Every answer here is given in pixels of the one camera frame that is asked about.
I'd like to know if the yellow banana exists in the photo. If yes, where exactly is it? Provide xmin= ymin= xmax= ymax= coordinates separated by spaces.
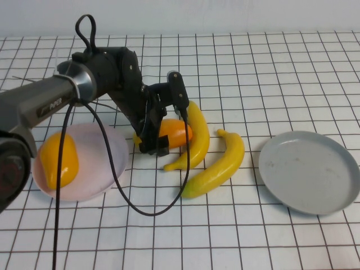
xmin=179 ymin=128 xmax=246 ymax=200
xmin=163 ymin=100 xmax=210 ymax=172

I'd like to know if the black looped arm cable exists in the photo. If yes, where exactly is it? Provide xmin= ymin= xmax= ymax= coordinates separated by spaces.
xmin=75 ymin=15 xmax=98 ymax=56

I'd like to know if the grey round plate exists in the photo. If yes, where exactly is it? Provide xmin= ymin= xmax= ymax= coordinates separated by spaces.
xmin=258 ymin=130 xmax=360 ymax=217

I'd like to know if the pink round plate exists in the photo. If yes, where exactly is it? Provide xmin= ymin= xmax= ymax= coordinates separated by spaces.
xmin=31 ymin=123 xmax=130 ymax=202

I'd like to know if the plain yellow mango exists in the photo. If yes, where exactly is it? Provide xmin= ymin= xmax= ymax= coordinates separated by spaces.
xmin=38 ymin=132 xmax=79 ymax=190

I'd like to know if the white zip tie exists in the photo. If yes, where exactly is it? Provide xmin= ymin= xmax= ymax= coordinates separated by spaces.
xmin=54 ymin=49 xmax=78 ymax=85

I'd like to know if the white grid tablecloth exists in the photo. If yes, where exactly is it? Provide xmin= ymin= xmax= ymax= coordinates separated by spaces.
xmin=0 ymin=29 xmax=360 ymax=270

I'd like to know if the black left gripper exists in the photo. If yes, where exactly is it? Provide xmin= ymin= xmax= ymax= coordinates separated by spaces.
xmin=134 ymin=83 xmax=170 ymax=157

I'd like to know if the yellow mango with orange blush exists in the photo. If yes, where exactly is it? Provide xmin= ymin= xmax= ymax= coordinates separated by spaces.
xmin=132 ymin=119 xmax=194 ymax=149

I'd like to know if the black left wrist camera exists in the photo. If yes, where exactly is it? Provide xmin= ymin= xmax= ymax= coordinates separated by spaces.
xmin=146 ymin=71 xmax=190 ymax=116

